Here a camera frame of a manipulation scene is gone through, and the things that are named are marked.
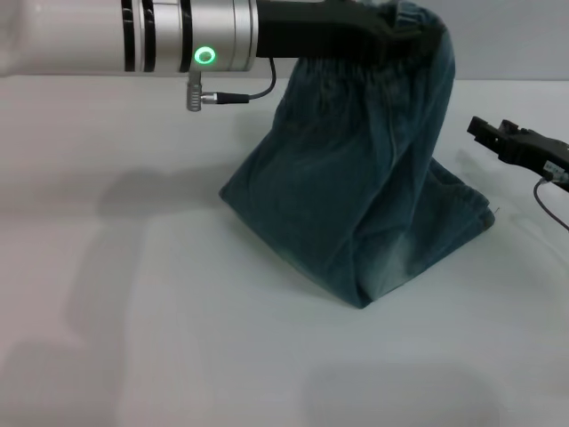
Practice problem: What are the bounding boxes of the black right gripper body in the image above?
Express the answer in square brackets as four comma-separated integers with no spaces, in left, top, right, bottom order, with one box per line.
[496,126,569,193]

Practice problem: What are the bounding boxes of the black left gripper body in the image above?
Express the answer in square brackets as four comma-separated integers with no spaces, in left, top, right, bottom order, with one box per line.
[255,0,389,61]

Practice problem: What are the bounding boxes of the blue denim shorts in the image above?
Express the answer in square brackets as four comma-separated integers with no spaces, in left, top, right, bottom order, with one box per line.
[218,0,497,311]

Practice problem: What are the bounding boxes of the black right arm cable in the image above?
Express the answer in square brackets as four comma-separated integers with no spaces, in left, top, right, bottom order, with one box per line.
[533,174,569,233]

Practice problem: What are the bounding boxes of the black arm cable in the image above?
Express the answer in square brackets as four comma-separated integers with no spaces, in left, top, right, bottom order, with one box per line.
[185,56,279,113]
[533,174,569,233]

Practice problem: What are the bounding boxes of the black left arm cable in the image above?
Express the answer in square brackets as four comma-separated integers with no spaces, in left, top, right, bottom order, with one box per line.
[185,56,279,113]

